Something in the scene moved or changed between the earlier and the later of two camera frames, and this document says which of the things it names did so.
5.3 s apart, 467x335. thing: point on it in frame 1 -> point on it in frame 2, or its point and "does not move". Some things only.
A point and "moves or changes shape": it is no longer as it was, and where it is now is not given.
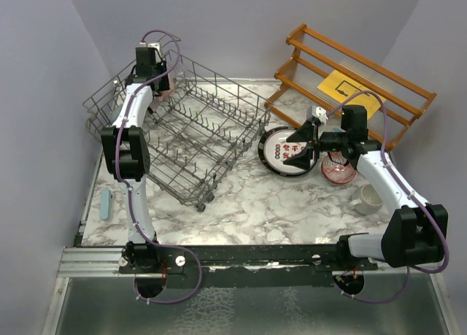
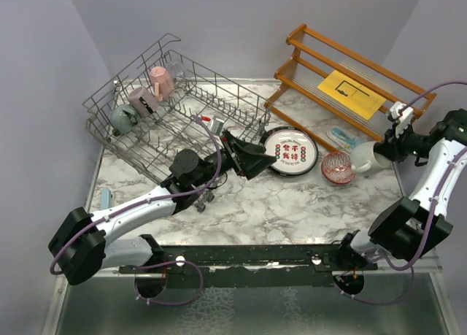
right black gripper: (306, 133) -> (390, 146)
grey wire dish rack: (199, 128) does not move
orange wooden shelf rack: (322, 77) does not move
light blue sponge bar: (105, 204) does not move
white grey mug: (365, 200) moves or changes shape
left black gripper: (160, 66) -> (249, 165)
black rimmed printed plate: (274, 149) does not move
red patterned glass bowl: (336, 169) does not move
